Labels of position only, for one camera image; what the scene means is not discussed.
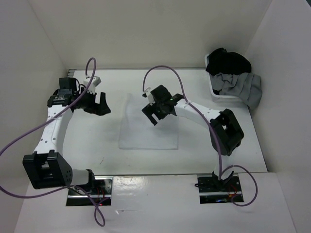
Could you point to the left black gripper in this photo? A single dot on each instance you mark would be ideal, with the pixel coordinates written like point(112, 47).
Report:
point(100, 109)

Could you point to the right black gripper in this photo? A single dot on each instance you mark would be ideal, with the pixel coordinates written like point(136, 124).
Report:
point(148, 109)

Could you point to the white skirt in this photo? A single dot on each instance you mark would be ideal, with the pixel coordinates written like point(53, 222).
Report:
point(138, 133)

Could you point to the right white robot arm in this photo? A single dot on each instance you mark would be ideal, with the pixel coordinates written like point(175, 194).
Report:
point(225, 132)

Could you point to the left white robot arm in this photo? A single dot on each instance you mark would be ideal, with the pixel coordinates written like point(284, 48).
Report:
point(46, 167)

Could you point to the white plastic bin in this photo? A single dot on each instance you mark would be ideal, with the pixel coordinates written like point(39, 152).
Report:
point(216, 97)

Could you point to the black garment in bin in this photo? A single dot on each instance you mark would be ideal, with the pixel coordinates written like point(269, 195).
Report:
point(222, 61)

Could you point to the grey garment in bin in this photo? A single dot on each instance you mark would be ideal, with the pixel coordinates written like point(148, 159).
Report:
point(246, 86)

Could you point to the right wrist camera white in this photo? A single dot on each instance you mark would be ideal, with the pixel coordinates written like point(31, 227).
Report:
point(148, 95)

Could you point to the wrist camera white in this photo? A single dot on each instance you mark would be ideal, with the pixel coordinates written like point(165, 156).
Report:
point(95, 82)
point(148, 95)

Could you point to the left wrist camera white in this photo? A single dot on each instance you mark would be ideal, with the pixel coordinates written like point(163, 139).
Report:
point(95, 82)

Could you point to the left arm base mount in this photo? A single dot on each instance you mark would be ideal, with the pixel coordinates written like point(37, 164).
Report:
point(100, 193)

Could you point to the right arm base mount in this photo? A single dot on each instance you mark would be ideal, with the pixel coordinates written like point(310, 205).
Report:
point(212, 193)

